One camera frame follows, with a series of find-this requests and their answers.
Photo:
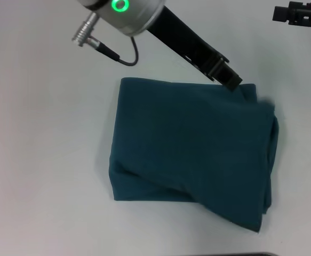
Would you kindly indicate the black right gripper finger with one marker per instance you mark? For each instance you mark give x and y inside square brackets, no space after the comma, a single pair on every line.
[302,14]

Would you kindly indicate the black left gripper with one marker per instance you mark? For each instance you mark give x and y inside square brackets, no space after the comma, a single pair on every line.
[184,42]

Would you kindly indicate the teal T-shirt with FREE print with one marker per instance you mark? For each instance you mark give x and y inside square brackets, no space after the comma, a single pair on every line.
[192,146]

